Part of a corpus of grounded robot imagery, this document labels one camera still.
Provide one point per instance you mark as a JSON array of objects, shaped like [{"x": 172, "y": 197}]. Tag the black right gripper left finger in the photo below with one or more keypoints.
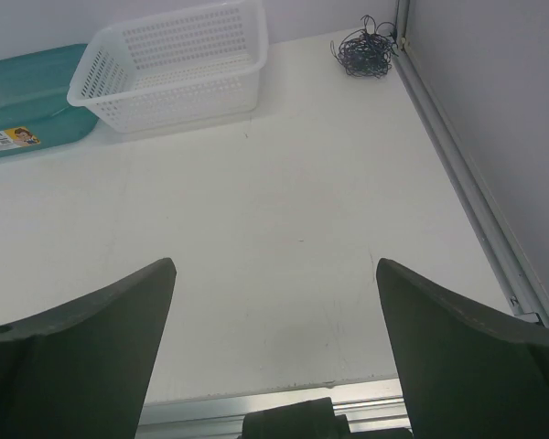
[{"x": 82, "y": 369}]

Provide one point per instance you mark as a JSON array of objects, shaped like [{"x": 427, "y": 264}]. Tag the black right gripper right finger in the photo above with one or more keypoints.
[{"x": 466, "y": 370}]

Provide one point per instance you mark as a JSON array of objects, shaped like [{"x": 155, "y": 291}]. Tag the teal plastic basin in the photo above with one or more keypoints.
[{"x": 34, "y": 111}]

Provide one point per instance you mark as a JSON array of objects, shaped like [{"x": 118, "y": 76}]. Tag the white perforated plastic basket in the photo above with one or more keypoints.
[{"x": 182, "y": 66}]

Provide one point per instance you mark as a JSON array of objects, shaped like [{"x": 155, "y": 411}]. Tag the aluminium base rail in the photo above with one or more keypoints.
[{"x": 337, "y": 409}]

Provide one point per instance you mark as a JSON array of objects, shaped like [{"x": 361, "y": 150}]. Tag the aluminium frame post right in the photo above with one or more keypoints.
[{"x": 523, "y": 291}]

